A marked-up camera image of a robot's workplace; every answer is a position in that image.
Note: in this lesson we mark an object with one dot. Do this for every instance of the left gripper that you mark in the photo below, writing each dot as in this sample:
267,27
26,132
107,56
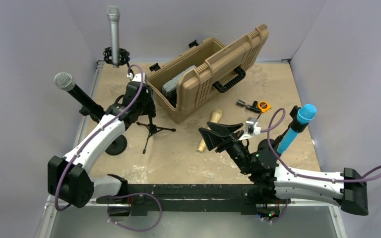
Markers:
150,109

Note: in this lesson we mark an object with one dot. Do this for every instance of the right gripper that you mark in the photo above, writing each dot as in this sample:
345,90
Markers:
213,139

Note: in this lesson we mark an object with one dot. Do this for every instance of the black tripod shock mount stand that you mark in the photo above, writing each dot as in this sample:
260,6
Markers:
152,130

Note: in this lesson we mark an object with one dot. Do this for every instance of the black round base stand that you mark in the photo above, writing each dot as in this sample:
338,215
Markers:
118,145

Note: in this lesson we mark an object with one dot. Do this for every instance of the black microphone silver grille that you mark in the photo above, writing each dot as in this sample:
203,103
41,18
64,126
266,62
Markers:
65,82

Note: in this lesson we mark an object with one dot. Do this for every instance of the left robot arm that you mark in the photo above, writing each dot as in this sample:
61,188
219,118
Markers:
68,177

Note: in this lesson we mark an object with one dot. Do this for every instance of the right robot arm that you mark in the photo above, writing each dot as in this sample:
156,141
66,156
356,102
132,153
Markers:
345,189

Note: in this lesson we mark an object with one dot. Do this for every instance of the blue microphone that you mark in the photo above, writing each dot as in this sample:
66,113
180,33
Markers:
301,117

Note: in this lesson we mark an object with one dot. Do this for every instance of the grey foam insert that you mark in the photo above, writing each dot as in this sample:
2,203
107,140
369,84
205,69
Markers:
169,89

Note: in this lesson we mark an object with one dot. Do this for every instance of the black silver adapter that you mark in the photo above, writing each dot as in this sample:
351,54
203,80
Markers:
251,108

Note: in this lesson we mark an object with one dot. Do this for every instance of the tan hard case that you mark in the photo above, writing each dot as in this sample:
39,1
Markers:
218,69

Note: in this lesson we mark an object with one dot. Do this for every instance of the orange tape measure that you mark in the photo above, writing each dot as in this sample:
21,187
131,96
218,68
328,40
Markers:
263,106

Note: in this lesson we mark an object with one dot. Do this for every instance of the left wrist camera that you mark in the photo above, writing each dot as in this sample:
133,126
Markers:
139,77

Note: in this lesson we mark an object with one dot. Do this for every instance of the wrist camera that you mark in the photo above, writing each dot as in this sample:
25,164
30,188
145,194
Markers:
139,77
252,129

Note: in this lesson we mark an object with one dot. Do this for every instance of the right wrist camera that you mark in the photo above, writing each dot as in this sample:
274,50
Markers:
252,129

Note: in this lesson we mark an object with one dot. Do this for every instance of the rear shock mount stand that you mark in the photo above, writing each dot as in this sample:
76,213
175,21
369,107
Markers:
123,57

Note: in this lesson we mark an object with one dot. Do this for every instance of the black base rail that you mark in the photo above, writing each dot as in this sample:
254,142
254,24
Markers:
245,199

